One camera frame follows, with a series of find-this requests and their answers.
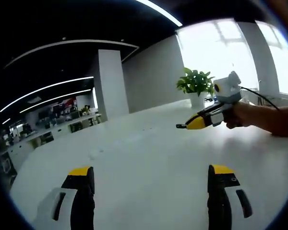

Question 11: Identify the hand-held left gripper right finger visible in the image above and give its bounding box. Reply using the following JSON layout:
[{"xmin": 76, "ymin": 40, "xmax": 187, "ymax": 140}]
[{"xmin": 207, "ymin": 164, "xmax": 255, "ymax": 230}]

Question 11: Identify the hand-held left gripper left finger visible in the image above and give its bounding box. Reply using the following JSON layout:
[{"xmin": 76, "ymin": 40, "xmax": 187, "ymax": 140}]
[{"xmin": 36, "ymin": 165, "xmax": 96, "ymax": 230}]

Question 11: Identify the person's right hand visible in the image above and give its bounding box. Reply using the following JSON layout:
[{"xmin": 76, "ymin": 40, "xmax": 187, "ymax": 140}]
[{"xmin": 224, "ymin": 102, "xmax": 254, "ymax": 130}]

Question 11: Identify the white plant pot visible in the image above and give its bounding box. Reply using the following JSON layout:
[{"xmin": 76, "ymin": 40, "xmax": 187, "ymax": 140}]
[{"xmin": 189, "ymin": 92, "xmax": 207, "ymax": 108}]

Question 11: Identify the green leafy plant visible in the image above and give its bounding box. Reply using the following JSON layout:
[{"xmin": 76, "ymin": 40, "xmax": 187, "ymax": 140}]
[{"xmin": 176, "ymin": 67, "xmax": 216, "ymax": 97}]

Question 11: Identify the bright window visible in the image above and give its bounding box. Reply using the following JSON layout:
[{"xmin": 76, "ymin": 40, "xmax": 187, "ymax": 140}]
[
  {"xmin": 176, "ymin": 20, "xmax": 259, "ymax": 96},
  {"xmin": 256, "ymin": 21, "xmax": 288, "ymax": 95}
]

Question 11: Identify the long white office desk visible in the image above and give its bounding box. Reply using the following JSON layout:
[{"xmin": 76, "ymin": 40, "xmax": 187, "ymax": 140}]
[{"xmin": 0, "ymin": 112, "xmax": 103, "ymax": 173}]

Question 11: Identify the white square pillar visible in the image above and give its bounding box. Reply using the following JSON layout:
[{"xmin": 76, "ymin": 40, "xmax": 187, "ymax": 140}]
[{"xmin": 94, "ymin": 49, "xmax": 130, "ymax": 122}]

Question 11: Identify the long ceiling light strip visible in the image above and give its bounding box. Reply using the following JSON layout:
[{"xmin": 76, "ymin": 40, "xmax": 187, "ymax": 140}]
[
  {"xmin": 0, "ymin": 76, "xmax": 94, "ymax": 112},
  {"xmin": 20, "ymin": 89, "xmax": 92, "ymax": 113},
  {"xmin": 136, "ymin": 0, "xmax": 183, "ymax": 26}
]

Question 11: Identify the white curved ceiling trim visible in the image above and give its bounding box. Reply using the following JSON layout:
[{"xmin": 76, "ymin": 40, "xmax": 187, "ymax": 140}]
[{"xmin": 3, "ymin": 39, "xmax": 139, "ymax": 70}]

